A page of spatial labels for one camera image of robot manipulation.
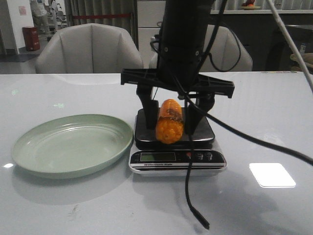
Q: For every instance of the black and silver kitchen scale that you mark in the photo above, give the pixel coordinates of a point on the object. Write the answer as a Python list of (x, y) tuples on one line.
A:
[(154, 158)]

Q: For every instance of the white drawer cabinet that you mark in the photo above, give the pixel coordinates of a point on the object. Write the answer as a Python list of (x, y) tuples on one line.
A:
[(149, 14)]

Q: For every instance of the orange corn cob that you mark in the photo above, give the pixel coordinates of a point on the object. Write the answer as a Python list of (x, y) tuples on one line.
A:
[(170, 126)]

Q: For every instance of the red trash bin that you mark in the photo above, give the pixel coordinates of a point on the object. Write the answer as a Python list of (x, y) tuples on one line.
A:
[(31, 38)]

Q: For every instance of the right grey upholstered chair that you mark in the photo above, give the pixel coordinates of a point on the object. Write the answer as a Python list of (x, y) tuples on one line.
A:
[(230, 49)]

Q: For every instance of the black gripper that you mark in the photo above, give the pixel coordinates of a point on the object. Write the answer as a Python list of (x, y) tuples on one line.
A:
[(202, 89)]

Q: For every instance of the pale green round plate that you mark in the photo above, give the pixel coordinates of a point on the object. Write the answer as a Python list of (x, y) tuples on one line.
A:
[(73, 146)]

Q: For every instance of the grey upholstered chair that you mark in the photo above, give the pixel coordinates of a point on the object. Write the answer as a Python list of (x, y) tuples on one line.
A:
[(230, 49), (89, 48)]

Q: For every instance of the dark sideboard counter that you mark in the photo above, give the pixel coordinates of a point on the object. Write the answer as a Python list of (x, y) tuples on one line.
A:
[(255, 28)]

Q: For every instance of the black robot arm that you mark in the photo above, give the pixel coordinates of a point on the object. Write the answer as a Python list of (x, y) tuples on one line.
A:
[(184, 13)]

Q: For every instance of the fruit bowl on counter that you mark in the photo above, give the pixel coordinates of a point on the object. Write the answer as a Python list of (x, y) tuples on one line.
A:
[(249, 5)]

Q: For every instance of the person in background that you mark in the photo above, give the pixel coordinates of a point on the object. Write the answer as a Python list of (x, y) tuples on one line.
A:
[(39, 15)]

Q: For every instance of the left grey upholstered chair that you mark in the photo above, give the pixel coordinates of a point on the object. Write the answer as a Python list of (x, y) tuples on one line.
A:
[(89, 48)]

